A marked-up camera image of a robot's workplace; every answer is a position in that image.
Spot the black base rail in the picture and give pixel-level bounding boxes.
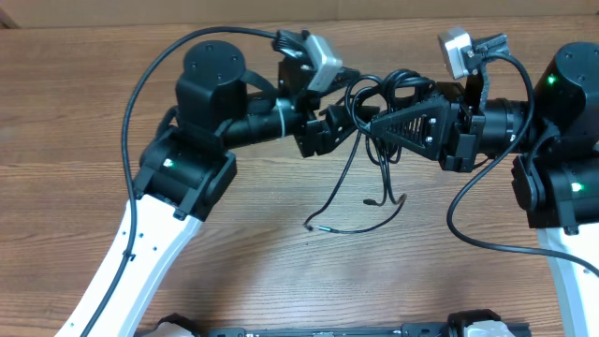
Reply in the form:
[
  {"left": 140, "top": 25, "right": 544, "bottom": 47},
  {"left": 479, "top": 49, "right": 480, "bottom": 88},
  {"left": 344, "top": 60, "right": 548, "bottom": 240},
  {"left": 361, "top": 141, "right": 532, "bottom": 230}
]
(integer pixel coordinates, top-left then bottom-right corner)
[{"left": 135, "top": 308, "right": 533, "bottom": 337}]

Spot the right camera cable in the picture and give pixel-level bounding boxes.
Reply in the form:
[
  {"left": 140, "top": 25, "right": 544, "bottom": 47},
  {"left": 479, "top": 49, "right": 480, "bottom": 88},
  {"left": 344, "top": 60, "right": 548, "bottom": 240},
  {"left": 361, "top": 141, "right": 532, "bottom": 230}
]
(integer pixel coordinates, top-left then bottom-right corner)
[{"left": 446, "top": 33, "right": 599, "bottom": 278}]

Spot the camera cable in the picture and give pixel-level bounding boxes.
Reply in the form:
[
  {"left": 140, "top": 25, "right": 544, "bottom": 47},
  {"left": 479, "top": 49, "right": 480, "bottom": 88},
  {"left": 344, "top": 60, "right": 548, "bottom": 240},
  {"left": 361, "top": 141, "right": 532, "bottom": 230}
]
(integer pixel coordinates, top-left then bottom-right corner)
[
  {"left": 79, "top": 25, "right": 282, "bottom": 337},
  {"left": 446, "top": 33, "right": 599, "bottom": 278}
]

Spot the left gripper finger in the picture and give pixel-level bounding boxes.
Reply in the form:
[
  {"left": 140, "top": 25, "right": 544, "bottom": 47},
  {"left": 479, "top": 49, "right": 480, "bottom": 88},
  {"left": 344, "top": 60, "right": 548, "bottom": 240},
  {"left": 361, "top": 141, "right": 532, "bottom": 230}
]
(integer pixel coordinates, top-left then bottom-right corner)
[
  {"left": 322, "top": 105, "right": 380, "bottom": 140},
  {"left": 327, "top": 66, "right": 361, "bottom": 92}
]

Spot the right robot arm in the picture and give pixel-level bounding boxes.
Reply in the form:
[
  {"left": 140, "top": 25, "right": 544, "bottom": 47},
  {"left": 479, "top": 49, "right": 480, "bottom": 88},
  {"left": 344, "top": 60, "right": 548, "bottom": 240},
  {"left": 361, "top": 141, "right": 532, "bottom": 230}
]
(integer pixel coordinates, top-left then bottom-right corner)
[{"left": 369, "top": 36, "right": 598, "bottom": 336}]

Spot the black usb cable bundle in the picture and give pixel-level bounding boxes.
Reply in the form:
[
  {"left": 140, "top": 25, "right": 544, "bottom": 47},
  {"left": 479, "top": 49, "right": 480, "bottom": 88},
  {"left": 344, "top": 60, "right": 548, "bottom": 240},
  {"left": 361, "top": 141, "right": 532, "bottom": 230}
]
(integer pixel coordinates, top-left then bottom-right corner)
[{"left": 302, "top": 68, "right": 439, "bottom": 235}]

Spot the left camera cable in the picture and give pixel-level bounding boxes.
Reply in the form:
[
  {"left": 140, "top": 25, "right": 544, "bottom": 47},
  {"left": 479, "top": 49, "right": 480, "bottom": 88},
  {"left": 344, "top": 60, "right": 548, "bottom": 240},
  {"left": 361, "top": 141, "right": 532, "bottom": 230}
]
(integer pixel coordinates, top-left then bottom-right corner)
[{"left": 79, "top": 25, "right": 282, "bottom": 337}]

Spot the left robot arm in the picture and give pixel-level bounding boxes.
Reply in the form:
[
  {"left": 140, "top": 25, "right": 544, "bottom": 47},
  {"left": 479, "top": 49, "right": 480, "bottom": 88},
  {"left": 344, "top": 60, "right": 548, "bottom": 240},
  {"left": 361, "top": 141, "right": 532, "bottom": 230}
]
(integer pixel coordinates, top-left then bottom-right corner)
[{"left": 60, "top": 37, "right": 358, "bottom": 336}]

